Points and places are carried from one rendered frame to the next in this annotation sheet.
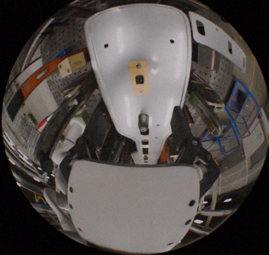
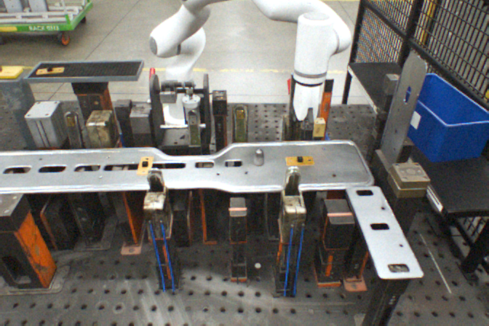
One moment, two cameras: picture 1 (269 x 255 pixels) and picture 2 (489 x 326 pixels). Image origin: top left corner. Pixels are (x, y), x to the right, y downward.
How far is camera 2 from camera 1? 1.04 m
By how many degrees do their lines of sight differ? 63
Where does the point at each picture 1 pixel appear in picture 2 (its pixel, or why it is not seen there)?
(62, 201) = not seen: outside the picture
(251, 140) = not seen: outside the picture
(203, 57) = (334, 204)
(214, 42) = (359, 204)
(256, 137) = not seen: outside the picture
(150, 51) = (321, 166)
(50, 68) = (324, 112)
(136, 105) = (274, 158)
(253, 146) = not seen: outside the picture
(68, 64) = (321, 123)
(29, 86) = (327, 97)
